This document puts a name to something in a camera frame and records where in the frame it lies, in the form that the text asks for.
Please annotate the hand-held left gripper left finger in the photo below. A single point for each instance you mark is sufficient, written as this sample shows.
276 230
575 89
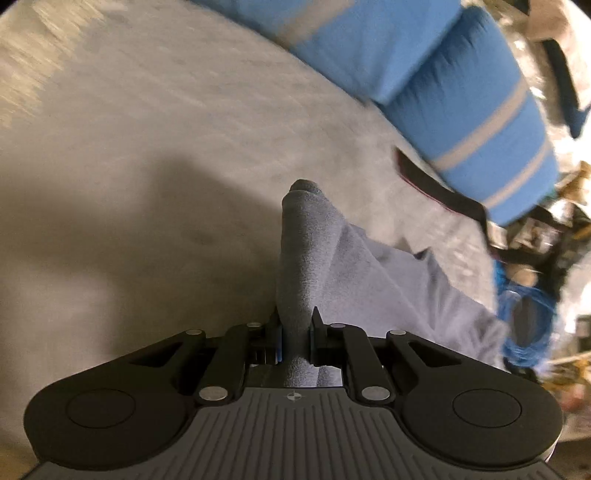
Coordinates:
277 339

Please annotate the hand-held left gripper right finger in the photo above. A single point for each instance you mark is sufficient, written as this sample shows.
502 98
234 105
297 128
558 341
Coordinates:
316 333

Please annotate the grey-blue pants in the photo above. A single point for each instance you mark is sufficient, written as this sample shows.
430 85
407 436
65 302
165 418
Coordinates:
323 258

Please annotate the blue grey-striped pillow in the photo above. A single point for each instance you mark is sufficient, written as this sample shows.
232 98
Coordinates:
369 41
471 101

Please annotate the dark blue pillow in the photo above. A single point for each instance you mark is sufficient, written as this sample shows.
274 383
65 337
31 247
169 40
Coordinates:
565 83

